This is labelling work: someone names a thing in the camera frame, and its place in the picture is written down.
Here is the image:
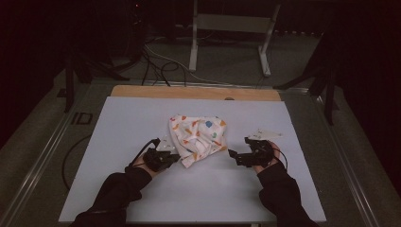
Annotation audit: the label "person's right hand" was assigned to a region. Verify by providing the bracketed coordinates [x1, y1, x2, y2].
[253, 140, 282, 175]

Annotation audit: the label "black floor cable loop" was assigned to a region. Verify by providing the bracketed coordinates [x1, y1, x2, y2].
[61, 133, 93, 192]

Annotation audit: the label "black tripod stand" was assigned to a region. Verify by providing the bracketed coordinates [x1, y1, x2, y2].
[273, 62, 340, 127]

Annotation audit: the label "black floor bracket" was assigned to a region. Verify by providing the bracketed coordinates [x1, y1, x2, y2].
[70, 112, 94, 126]

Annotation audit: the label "pale table cover sheet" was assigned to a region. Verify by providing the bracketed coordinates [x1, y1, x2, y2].
[58, 96, 327, 224]

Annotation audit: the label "white metal stand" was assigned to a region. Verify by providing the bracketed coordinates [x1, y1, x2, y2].
[188, 0, 282, 79]

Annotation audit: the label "hand-held gripper cable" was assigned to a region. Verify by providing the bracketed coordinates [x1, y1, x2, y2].
[268, 147, 288, 172]
[128, 137, 162, 168]

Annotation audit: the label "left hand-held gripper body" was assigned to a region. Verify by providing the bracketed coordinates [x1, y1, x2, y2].
[143, 135, 176, 173]

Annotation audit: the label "right hand-held gripper cable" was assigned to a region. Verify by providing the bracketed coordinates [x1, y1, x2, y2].
[268, 147, 288, 172]

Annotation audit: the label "metal floor rail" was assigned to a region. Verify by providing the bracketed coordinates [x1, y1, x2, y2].
[91, 79, 311, 93]
[0, 83, 93, 227]
[310, 91, 380, 227]

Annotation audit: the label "left hand-held gripper cable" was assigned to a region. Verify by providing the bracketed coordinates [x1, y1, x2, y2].
[128, 137, 162, 168]

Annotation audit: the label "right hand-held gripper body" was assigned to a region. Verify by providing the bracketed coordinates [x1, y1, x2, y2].
[235, 129, 284, 168]

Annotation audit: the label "black floor cables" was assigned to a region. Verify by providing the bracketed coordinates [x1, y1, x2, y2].
[140, 46, 189, 88]

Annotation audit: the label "white floor cable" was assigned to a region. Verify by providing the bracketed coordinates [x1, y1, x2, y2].
[144, 44, 244, 87]

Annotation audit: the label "white cloth with coloured print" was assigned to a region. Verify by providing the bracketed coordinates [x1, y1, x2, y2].
[167, 113, 229, 169]

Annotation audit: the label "person's left hand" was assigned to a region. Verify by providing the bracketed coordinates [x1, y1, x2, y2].
[131, 153, 163, 180]

